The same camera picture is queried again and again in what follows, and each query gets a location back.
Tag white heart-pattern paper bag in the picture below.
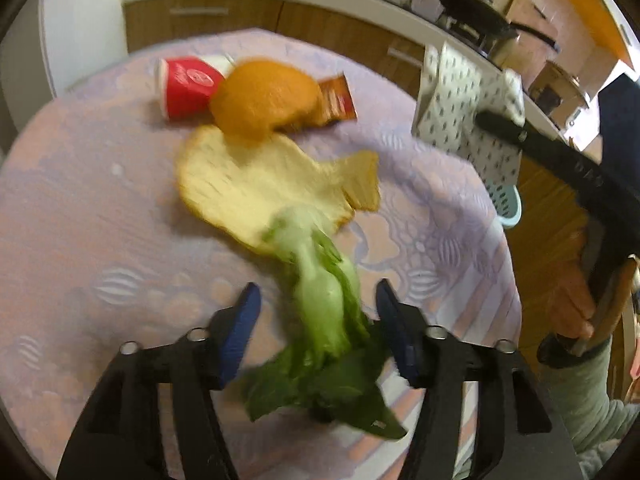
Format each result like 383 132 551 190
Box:
411 44 525 185

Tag green lettuce leaves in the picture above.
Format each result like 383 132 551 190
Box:
242 206 407 440

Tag large orange peel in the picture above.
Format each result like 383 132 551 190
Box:
175 126 380 254

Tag red paper cup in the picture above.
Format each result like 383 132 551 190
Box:
155 54 235 120

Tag wooden kitchen cabinet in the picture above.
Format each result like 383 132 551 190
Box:
124 0 586 365

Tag person's right hand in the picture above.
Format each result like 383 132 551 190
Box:
544 253 639 344

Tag light blue waste basket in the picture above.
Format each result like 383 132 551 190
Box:
486 183 523 230

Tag beige rice cooker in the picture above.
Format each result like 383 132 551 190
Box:
528 61 591 124

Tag floral pink tablecloth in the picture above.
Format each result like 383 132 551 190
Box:
1 29 522 476

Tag wooden cutting board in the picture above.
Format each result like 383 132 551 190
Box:
506 0 547 26

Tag black frying pan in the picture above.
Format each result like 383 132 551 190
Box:
439 0 561 56

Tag brown small snack wrapper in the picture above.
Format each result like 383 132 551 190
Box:
319 74 357 124

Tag orange wall cabinet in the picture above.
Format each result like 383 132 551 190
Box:
568 0 639 70

